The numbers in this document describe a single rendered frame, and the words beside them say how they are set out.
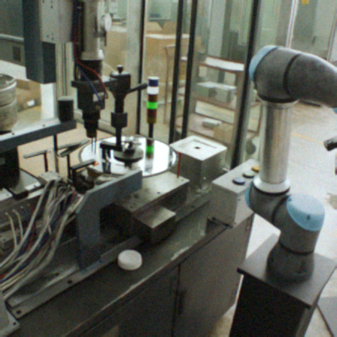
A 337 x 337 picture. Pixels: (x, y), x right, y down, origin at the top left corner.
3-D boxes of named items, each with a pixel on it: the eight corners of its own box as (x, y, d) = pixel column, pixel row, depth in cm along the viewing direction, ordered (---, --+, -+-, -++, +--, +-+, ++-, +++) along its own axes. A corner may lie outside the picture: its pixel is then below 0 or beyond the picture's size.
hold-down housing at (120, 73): (121, 124, 124) (123, 63, 115) (129, 128, 121) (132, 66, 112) (107, 127, 120) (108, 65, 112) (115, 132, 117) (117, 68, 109)
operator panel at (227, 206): (244, 191, 155) (250, 158, 149) (268, 201, 149) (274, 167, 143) (206, 218, 136) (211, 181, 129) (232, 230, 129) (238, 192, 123)
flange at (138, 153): (133, 163, 126) (133, 156, 125) (106, 156, 130) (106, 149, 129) (150, 153, 135) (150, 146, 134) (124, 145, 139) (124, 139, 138)
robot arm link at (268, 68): (271, 235, 112) (288, 56, 84) (240, 212, 123) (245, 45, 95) (298, 220, 117) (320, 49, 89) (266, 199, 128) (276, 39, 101)
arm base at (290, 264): (320, 263, 115) (328, 238, 110) (302, 288, 104) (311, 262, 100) (279, 244, 123) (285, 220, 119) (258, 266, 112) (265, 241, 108)
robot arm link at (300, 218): (299, 257, 102) (311, 217, 96) (266, 233, 112) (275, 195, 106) (324, 244, 108) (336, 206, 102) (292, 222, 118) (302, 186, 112)
